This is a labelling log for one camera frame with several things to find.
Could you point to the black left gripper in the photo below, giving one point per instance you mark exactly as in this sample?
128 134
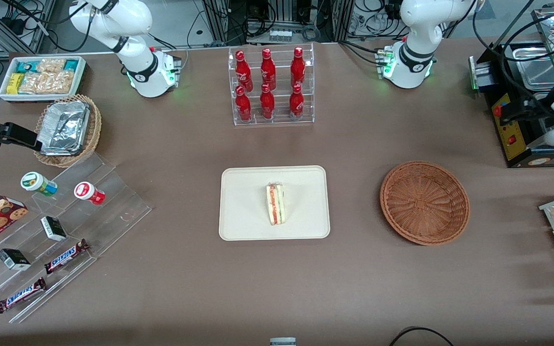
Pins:
535 109

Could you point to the green lid cup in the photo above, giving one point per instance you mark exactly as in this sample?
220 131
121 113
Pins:
34 181

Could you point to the steel pan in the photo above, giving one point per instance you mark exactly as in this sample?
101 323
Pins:
536 72

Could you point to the small black box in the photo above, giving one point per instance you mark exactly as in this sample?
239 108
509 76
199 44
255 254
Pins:
53 228
13 259

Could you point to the tan wicker basket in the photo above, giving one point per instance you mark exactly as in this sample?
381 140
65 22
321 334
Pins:
95 129

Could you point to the teal snack pack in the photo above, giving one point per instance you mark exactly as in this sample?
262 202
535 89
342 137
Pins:
71 65
27 66

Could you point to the beige rectangular tray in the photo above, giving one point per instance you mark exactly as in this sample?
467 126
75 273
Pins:
243 203

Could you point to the small clear cracker bag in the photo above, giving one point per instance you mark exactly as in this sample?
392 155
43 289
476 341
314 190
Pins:
51 65

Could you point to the white snack bin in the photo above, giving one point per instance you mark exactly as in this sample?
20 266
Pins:
5 96

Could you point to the triangular sandwich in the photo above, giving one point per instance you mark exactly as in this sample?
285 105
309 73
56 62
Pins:
275 204

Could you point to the red lid cup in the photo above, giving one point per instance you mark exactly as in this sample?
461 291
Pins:
86 191

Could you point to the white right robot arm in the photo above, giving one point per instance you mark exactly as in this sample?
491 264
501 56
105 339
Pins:
137 57

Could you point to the yellow snack pack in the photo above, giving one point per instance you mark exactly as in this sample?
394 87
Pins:
14 83

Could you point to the snickers bar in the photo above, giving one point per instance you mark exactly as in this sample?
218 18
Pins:
21 295
65 256

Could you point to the clear acrylic bottle rack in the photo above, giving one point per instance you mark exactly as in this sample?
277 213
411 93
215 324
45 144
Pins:
282 103

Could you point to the large clear cracker bag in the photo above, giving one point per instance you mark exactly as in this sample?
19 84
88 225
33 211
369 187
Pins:
46 82

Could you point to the silver foil pack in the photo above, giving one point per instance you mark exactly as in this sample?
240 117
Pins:
63 127

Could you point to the round brown wicker basket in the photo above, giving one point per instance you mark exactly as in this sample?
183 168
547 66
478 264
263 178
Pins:
423 202

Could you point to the clear acrylic stepped stand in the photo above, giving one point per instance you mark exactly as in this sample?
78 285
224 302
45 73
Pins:
113 211

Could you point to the black food warmer appliance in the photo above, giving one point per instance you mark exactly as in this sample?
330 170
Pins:
510 144

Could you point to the red cola bottle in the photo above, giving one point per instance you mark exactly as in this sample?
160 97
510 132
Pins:
297 67
243 72
243 106
296 103
268 69
267 103

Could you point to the white power strip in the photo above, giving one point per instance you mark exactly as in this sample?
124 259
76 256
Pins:
280 35

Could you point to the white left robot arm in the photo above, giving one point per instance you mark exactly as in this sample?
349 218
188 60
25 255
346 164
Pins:
416 29

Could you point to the grey box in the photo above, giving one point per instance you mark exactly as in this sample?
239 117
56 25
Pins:
283 341

